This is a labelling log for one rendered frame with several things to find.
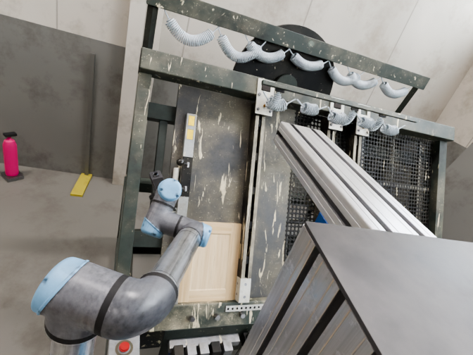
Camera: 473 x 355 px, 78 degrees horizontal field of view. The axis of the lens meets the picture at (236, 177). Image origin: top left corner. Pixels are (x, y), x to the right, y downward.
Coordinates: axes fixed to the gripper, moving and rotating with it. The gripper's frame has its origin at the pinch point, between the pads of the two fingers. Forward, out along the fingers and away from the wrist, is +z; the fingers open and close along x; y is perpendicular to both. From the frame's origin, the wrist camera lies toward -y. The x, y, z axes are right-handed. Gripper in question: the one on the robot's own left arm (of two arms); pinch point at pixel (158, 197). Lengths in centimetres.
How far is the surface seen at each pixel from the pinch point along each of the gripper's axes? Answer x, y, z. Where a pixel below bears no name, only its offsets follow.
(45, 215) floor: -83, -32, 208
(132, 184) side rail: -8.3, -10.1, 12.8
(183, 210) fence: 12.2, 7.5, 16.7
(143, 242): -9.2, 17.1, 26.6
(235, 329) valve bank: 26, 75, 30
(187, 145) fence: 21.4, -23.4, 10.6
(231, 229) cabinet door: 35.8, 23.5, 21.3
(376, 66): 179, -59, 18
